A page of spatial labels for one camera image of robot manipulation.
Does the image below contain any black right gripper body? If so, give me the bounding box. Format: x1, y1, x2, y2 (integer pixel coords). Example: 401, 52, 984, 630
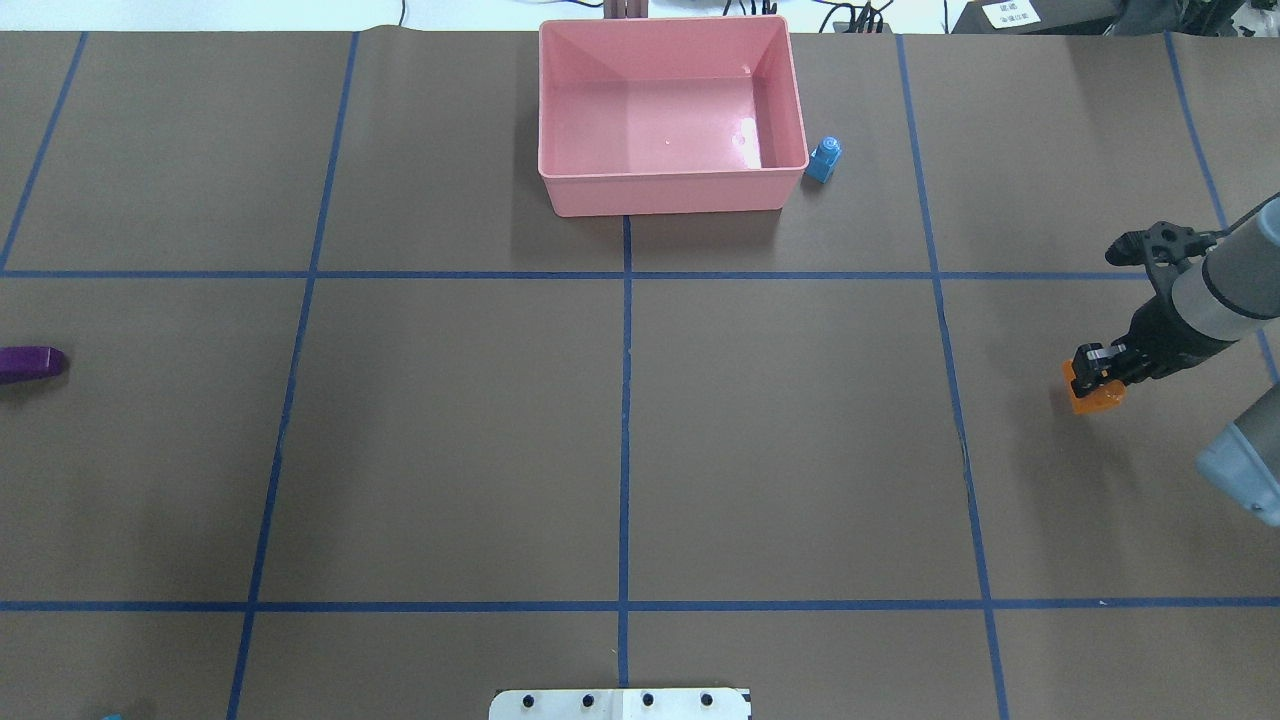
1117, 295, 1238, 383

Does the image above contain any orange sloped toy block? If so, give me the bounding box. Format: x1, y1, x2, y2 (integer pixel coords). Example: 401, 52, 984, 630
1061, 360, 1126, 416

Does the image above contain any purple sloped toy block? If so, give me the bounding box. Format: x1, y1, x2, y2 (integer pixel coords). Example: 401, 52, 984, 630
0, 346, 68, 386

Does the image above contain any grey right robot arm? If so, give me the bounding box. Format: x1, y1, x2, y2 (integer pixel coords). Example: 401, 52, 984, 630
1062, 197, 1279, 527

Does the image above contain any pink plastic box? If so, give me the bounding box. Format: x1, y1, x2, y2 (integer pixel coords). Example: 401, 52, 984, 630
538, 15, 809, 218

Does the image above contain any small blue toy block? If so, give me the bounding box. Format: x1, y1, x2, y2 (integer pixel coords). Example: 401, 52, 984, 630
805, 136, 844, 184

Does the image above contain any black device with label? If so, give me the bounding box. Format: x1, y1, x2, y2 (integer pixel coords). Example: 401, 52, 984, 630
950, 1, 1125, 36

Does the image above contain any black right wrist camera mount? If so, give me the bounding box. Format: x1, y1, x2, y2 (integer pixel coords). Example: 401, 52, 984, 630
1103, 222, 1228, 299

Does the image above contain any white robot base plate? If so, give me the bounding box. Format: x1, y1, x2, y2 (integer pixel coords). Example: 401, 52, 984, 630
488, 687, 753, 719

